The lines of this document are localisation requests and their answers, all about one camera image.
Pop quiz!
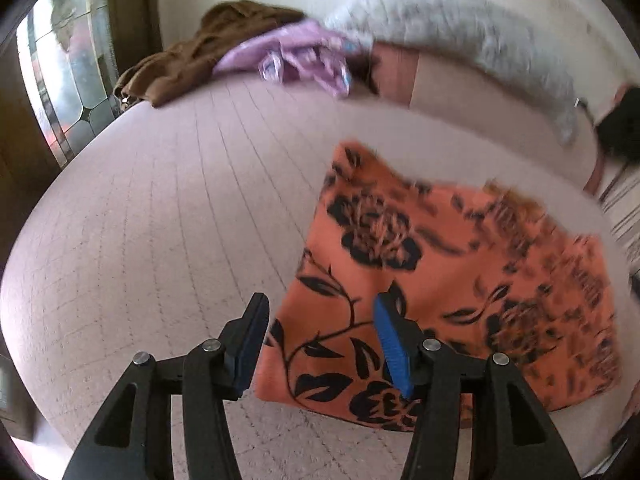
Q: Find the grey fuzzy blanket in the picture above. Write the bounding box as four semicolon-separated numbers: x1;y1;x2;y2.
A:
324;0;581;146

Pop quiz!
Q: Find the pink bolster cushion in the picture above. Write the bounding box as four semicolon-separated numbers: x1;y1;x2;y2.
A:
367;42;636;196

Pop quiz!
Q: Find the orange black floral shirt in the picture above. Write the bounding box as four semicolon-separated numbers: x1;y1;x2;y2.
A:
250;141;622;432

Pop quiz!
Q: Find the pink checked bed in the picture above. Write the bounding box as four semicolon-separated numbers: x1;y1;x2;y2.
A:
0;72;640;480

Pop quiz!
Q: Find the black cloth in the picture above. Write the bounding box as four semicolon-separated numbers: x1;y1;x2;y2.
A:
594;87;640;163

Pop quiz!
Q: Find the brown cloth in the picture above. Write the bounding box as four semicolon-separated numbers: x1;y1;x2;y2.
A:
113;0;307;109

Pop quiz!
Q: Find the striped floral back cushion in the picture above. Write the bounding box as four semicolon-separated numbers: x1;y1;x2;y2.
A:
597;162;640;256

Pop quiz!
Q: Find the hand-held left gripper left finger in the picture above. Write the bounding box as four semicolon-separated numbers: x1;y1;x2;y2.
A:
62;292;271;480

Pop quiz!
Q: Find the purple floral cloth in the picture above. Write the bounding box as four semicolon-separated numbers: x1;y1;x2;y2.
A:
212;19;373;101

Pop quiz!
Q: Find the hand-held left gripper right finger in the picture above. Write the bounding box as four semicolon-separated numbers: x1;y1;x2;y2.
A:
374;294;581;480

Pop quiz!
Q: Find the stained glass door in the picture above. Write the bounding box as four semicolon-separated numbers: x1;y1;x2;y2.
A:
0;0;163;196

